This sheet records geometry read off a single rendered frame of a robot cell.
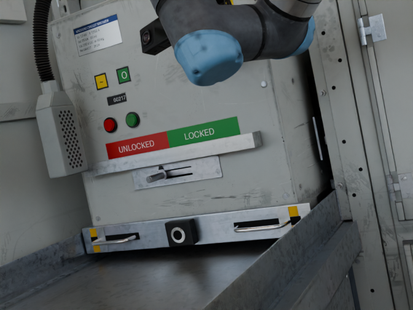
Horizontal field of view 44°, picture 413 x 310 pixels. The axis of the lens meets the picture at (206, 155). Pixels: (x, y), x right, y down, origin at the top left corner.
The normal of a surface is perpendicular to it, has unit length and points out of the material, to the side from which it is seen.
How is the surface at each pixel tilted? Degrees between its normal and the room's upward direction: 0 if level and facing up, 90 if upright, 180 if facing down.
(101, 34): 90
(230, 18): 73
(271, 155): 90
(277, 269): 90
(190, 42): 83
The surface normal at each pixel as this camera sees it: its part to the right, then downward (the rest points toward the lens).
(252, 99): -0.45, 0.14
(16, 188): 0.78, -0.13
